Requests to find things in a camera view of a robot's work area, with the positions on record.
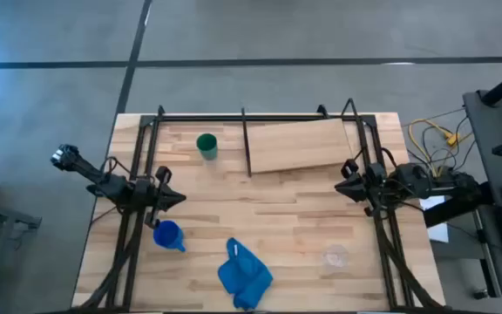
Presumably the blue microfibre cloth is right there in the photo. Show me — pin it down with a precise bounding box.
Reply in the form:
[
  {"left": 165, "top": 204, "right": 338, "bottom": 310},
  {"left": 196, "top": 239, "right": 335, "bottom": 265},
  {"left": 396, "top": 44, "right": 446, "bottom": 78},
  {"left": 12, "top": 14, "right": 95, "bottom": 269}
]
[{"left": 217, "top": 236, "right": 275, "bottom": 311}]

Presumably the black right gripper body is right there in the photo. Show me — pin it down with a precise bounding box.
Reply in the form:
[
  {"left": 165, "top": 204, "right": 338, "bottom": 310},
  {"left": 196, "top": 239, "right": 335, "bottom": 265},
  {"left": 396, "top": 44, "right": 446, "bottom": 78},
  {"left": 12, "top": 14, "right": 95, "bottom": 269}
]
[{"left": 359, "top": 163, "right": 385, "bottom": 218}]

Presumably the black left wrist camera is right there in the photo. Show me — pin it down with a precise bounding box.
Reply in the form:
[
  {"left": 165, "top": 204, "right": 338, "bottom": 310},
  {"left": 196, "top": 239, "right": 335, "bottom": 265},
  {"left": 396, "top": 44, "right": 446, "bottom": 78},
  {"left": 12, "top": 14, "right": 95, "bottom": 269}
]
[{"left": 155, "top": 165, "right": 173, "bottom": 186}]

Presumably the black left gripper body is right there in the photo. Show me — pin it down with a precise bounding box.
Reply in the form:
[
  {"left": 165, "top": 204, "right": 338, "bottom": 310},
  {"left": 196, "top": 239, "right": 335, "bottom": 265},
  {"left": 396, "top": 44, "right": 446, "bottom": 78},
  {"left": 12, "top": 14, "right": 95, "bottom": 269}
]
[{"left": 143, "top": 180, "right": 168, "bottom": 230}]

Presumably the clear glass cup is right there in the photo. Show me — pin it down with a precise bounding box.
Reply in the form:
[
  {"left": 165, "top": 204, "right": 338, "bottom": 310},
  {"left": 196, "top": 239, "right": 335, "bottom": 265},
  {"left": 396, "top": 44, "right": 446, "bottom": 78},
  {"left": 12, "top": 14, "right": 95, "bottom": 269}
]
[{"left": 322, "top": 243, "right": 351, "bottom": 274}]

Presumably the green plastic cup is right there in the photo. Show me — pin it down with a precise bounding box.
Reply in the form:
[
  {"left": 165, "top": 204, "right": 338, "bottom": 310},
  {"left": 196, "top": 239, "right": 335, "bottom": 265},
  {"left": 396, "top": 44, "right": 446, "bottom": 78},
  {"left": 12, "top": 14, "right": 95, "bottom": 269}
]
[{"left": 195, "top": 133, "right": 219, "bottom": 161}]

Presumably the wooden shelf board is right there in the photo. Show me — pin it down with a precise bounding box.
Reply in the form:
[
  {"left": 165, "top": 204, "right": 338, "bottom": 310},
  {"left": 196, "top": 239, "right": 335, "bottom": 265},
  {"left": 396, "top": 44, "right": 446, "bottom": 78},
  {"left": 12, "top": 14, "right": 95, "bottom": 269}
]
[{"left": 245, "top": 118, "right": 354, "bottom": 175}]

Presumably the blue mug with handle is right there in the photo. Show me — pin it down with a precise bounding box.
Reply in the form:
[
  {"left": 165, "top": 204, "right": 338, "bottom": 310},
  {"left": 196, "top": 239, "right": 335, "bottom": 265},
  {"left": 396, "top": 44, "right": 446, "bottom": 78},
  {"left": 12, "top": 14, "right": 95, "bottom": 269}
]
[{"left": 153, "top": 219, "right": 187, "bottom": 254}]

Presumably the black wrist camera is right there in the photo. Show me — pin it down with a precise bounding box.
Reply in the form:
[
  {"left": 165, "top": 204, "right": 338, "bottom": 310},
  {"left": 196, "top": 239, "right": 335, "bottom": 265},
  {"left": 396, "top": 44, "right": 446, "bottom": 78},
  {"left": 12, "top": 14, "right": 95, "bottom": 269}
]
[
  {"left": 155, "top": 165, "right": 173, "bottom": 186},
  {"left": 341, "top": 158, "right": 361, "bottom": 180}
]

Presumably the yellow cable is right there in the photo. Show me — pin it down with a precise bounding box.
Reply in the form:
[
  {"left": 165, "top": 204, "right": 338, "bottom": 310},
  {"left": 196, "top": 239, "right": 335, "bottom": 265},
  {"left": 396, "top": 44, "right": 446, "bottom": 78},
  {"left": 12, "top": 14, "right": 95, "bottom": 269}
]
[{"left": 408, "top": 118, "right": 473, "bottom": 178}]

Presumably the grey side desk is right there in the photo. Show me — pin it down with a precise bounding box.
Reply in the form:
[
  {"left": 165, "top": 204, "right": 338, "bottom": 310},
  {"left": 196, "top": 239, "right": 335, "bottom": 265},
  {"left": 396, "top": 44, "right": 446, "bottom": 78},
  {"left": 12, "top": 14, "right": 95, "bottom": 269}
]
[{"left": 462, "top": 89, "right": 502, "bottom": 314}]

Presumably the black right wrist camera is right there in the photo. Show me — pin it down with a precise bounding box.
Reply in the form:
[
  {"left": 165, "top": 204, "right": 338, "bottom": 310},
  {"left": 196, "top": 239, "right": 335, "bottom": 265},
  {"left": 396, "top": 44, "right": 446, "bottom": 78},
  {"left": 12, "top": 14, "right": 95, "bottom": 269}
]
[{"left": 341, "top": 158, "right": 361, "bottom": 180}]

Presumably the black metal frame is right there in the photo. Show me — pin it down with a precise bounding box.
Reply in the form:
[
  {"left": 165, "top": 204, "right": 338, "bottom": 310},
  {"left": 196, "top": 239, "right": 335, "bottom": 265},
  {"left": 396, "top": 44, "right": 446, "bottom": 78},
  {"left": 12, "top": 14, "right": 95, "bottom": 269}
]
[{"left": 85, "top": 98, "right": 448, "bottom": 314}]

